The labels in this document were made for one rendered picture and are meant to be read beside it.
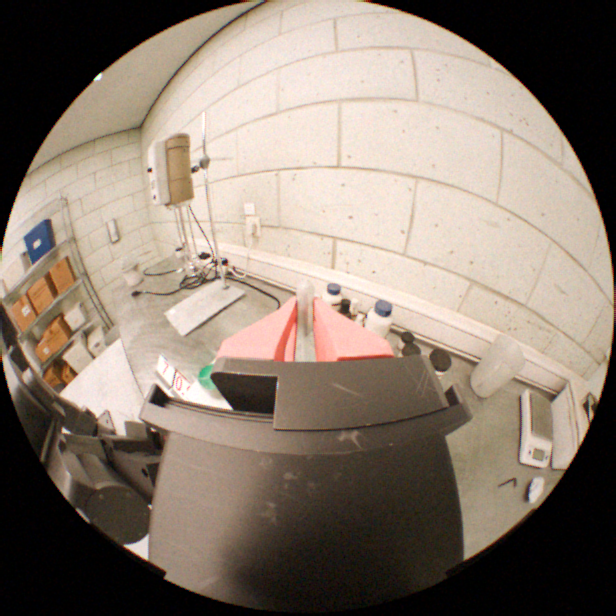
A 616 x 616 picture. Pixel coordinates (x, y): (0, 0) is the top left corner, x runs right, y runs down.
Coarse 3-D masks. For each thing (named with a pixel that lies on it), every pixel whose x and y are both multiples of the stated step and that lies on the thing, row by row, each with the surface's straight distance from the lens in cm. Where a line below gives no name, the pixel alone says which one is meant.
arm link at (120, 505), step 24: (48, 408) 22; (48, 432) 26; (48, 456) 23; (72, 456) 20; (96, 456) 22; (72, 480) 16; (96, 480) 17; (120, 480) 18; (72, 504) 17; (96, 504) 17; (120, 504) 17; (144, 504) 18; (120, 528) 18; (144, 528) 19
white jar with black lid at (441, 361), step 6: (432, 354) 51; (438, 354) 52; (444, 354) 53; (432, 360) 50; (438, 360) 51; (444, 360) 52; (450, 360) 53; (438, 366) 49; (444, 366) 51; (450, 366) 52; (438, 372) 51; (444, 372) 52
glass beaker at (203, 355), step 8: (200, 352) 35; (208, 352) 35; (216, 352) 33; (192, 360) 35; (200, 360) 36; (208, 360) 36; (192, 368) 35; (200, 368) 37; (192, 376) 32; (208, 376) 30; (200, 384) 33; (208, 384) 32; (208, 392) 35; (216, 392) 34
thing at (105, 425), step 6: (102, 414) 70; (108, 414) 67; (102, 420) 69; (108, 420) 66; (96, 426) 59; (102, 426) 60; (108, 426) 65; (96, 432) 58; (102, 432) 59; (108, 432) 60; (114, 432) 63
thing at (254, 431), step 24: (456, 384) 7; (144, 408) 6; (168, 408) 7; (192, 408) 6; (216, 408) 6; (456, 408) 6; (192, 432) 5; (216, 432) 5; (240, 432) 5; (264, 432) 5; (288, 432) 5; (312, 432) 5; (336, 432) 5; (360, 432) 5; (384, 432) 5; (408, 432) 5; (432, 432) 5
